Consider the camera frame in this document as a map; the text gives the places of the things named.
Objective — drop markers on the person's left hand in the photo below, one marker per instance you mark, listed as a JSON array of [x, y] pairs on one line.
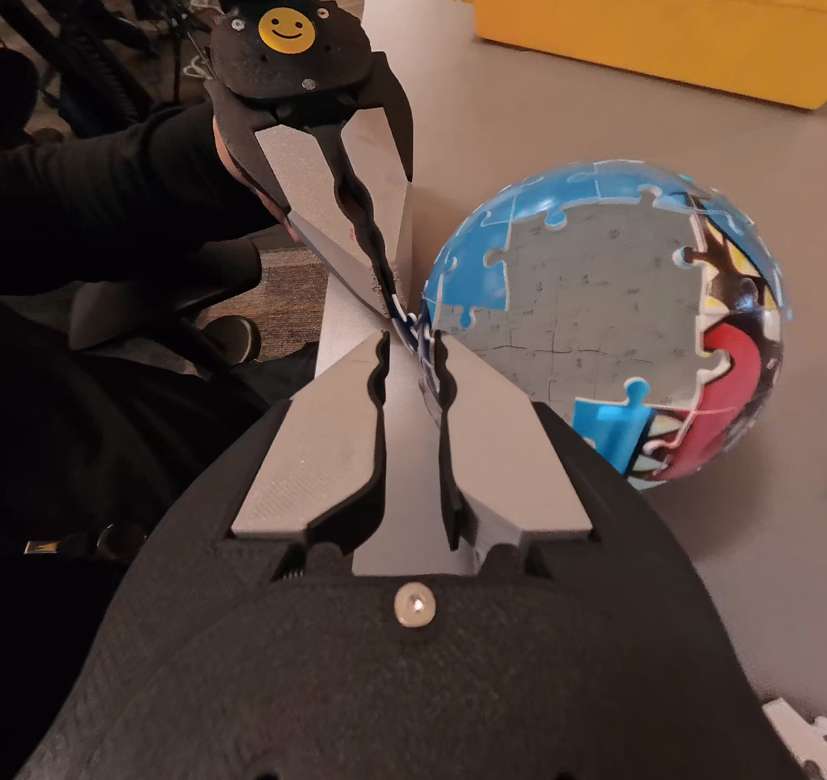
[[225, 158]]

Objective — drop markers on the blue puzzle ball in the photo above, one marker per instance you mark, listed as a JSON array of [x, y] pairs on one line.
[[614, 315]]

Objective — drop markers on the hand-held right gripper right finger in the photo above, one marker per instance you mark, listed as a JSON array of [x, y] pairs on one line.
[[510, 470]]

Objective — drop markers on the person's black shirt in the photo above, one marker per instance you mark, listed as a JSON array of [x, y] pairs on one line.
[[97, 437]]

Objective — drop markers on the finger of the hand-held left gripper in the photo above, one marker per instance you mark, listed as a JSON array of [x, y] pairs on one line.
[[387, 173], [300, 179]]

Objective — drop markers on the blue puzzle piece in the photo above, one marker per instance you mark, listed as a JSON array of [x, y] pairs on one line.
[[402, 318]]

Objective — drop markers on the grey mesh office chair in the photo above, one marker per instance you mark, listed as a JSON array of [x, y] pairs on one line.
[[161, 295]]

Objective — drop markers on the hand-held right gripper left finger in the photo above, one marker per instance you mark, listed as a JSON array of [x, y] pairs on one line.
[[310, 463]]

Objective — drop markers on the black badge reel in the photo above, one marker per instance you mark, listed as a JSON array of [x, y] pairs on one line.
[[77, 541]]

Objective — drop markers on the yellow plastic bin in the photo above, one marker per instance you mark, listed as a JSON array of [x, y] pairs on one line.
[[646, 17]]

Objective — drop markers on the person's left forearm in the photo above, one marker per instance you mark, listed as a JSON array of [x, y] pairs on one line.
[[116, 198]]

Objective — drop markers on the white puzzle piece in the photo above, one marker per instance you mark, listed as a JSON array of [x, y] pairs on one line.
[[798, 738]]

